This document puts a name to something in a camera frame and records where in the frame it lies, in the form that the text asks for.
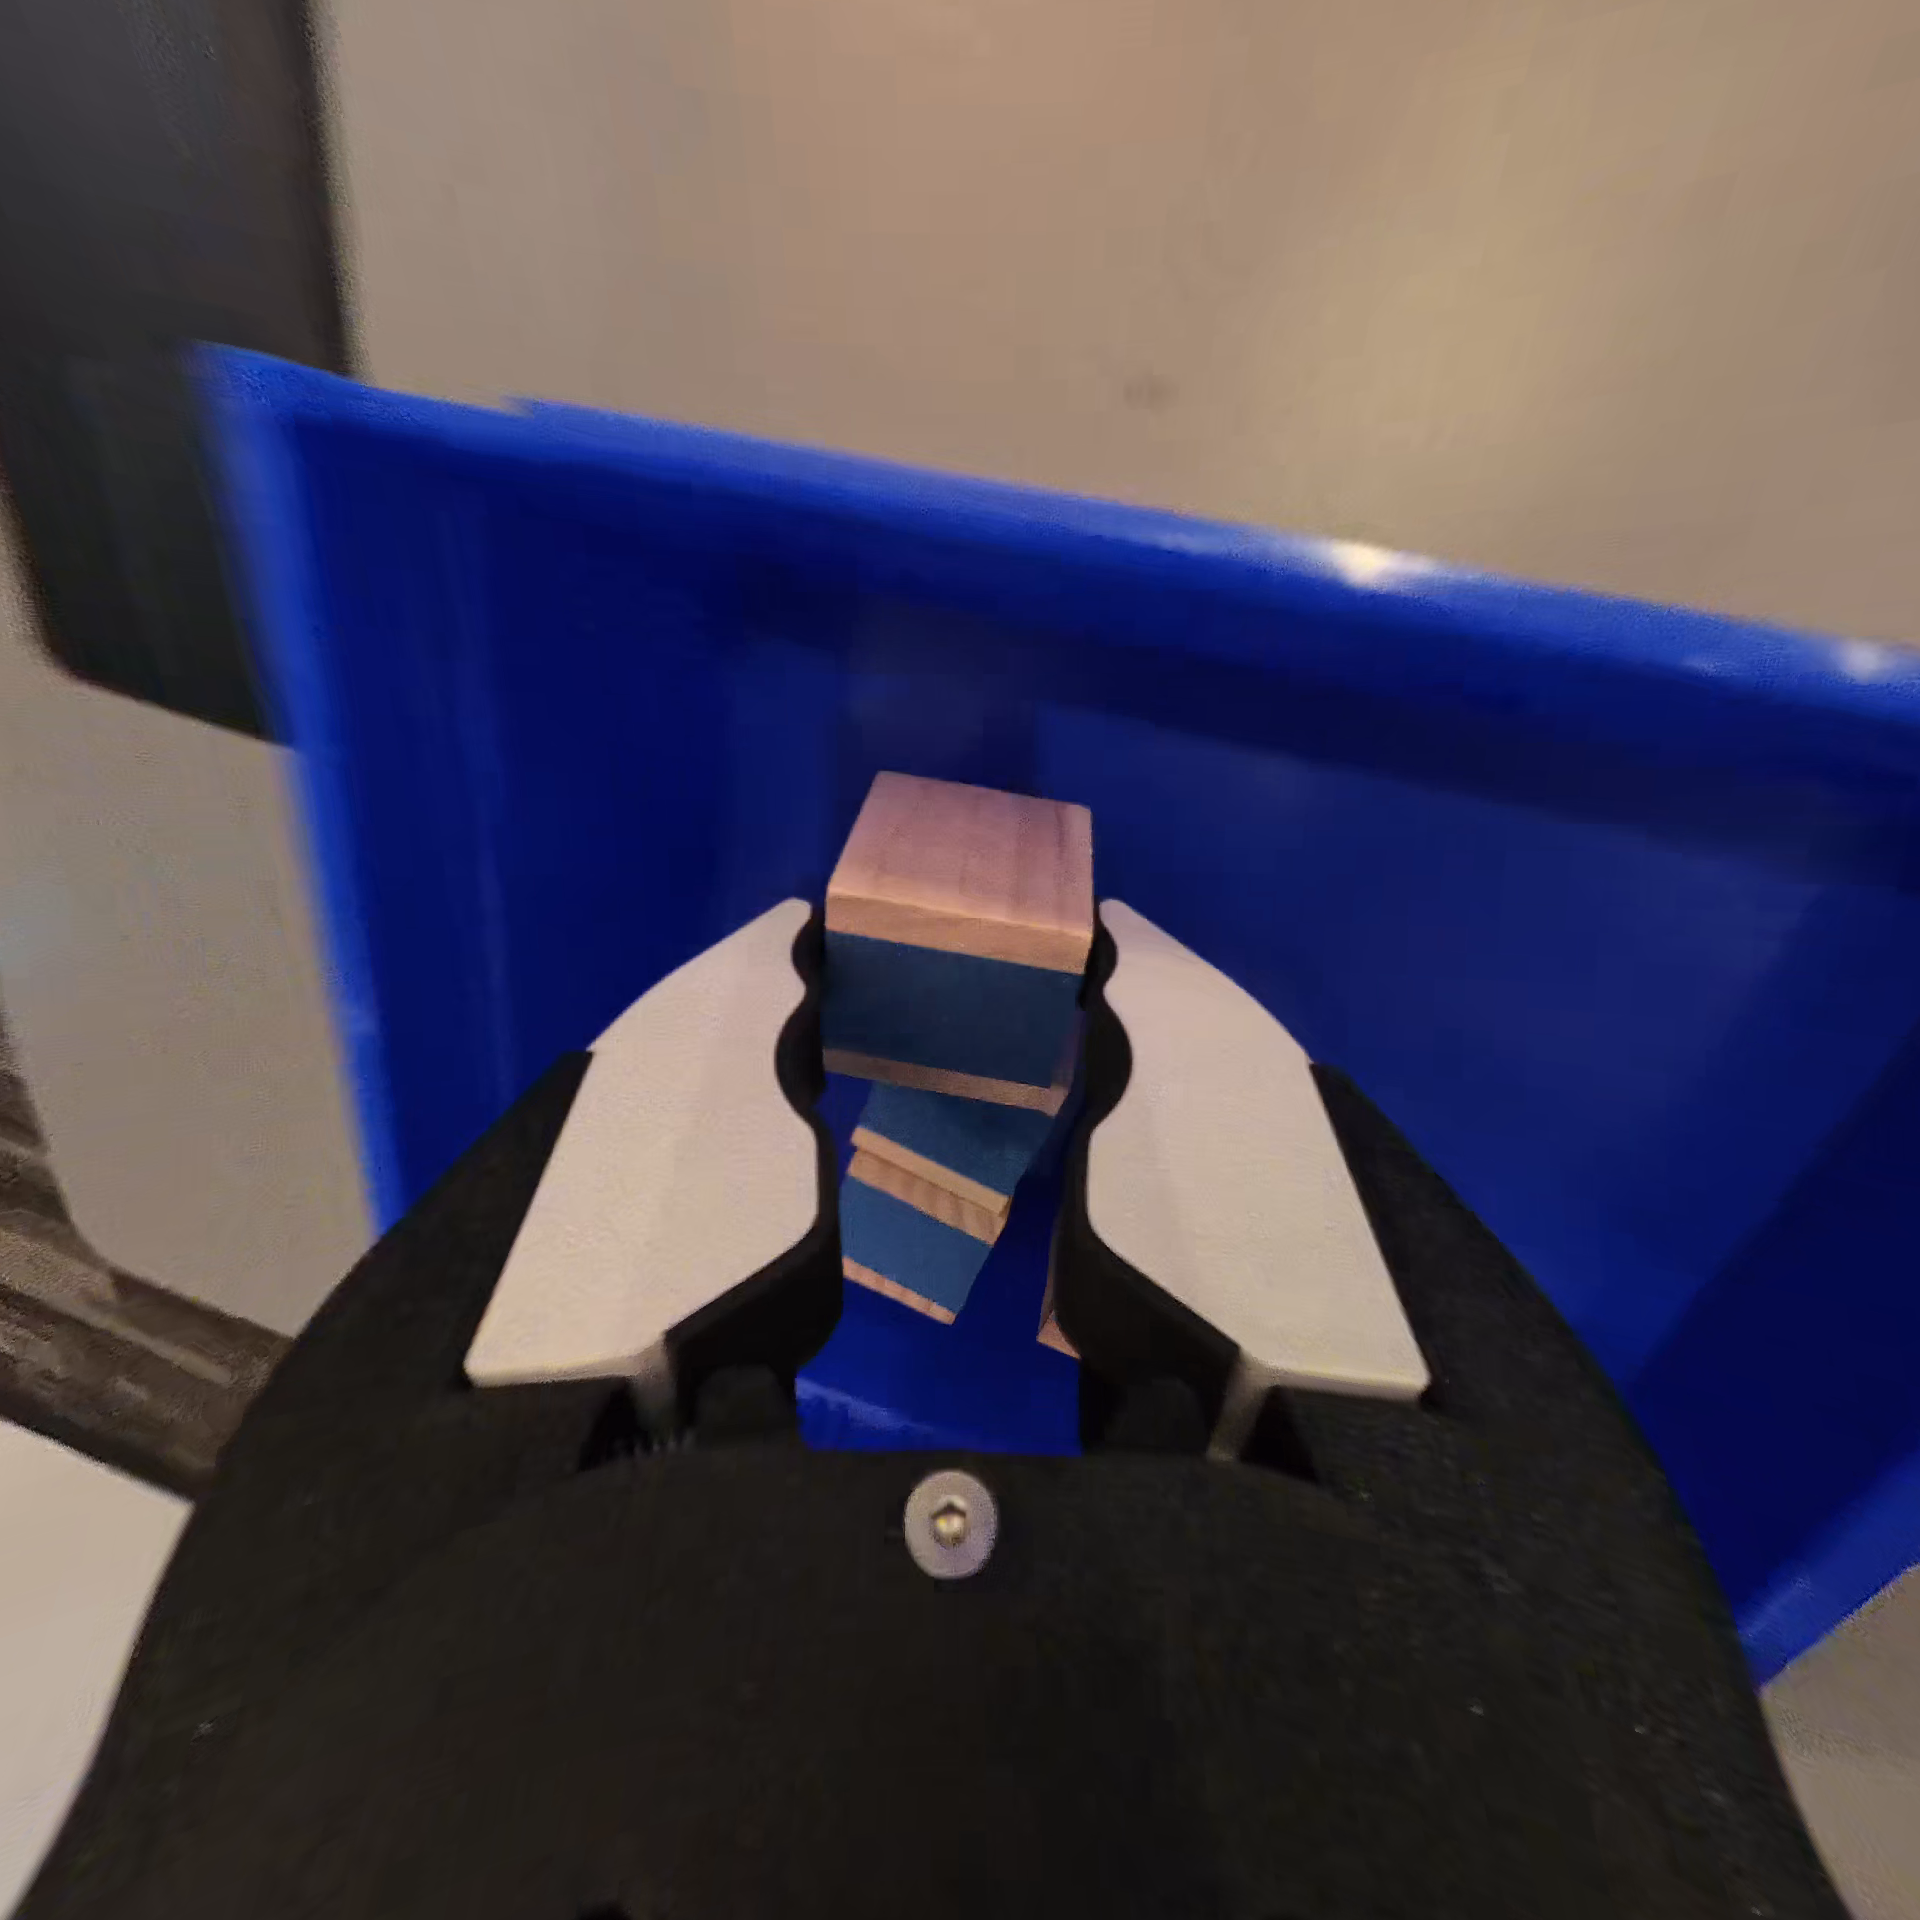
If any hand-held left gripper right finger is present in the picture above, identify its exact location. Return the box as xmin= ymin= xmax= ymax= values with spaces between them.
xmin=1046 ymin=896 xmax=1432 ymax=1465

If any blue plastic bin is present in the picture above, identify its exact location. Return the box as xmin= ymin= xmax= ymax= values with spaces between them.
xmin=187 ymin=343 xmax=1920 ymax=1689

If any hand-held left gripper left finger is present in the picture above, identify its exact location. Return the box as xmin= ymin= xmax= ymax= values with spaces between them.
xmin=459 ymin=896 xmax=841 ymax=1392

